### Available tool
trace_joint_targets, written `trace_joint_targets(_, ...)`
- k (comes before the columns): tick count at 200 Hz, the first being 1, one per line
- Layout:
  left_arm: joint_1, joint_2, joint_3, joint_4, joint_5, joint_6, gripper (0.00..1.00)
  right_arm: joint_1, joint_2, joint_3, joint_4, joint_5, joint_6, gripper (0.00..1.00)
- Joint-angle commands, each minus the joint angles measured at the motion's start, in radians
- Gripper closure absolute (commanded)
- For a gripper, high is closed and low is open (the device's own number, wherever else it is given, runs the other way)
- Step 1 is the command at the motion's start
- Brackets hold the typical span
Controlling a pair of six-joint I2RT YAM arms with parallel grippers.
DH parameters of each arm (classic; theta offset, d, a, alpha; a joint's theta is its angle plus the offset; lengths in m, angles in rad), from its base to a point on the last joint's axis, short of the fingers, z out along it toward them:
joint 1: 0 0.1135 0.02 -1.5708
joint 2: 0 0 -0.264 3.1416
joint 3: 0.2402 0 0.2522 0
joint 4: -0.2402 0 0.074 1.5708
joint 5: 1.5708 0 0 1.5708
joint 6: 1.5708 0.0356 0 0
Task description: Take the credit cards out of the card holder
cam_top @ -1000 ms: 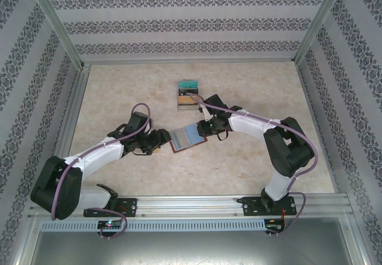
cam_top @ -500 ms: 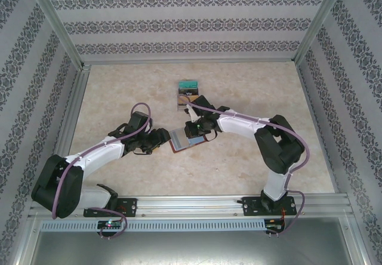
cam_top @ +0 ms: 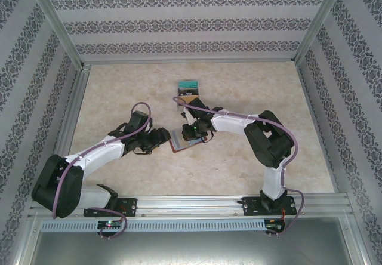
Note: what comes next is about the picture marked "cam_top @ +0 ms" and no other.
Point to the brown leather card holder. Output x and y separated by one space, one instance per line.
176 139

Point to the aluminium mounting rail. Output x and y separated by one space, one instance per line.
191 205

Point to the aluminium frame post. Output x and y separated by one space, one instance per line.
59 23
318 23

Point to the wooden card box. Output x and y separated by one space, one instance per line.
178 107

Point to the aluminium side rail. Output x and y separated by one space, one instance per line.
322 127
68 127

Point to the grey metal shelf panel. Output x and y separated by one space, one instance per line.
191 250

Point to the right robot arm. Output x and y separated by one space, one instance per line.
229 124

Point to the teal printed card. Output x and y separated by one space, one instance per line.
188 84

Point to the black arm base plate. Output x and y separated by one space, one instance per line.
249 206
129 206

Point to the aluminium frame cross beam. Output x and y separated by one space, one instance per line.
191 63

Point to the black printed card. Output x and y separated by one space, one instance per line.
188 92

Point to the tan gold card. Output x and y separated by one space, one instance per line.
191 98

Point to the small controller circuit board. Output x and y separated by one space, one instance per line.
274 225
109 224

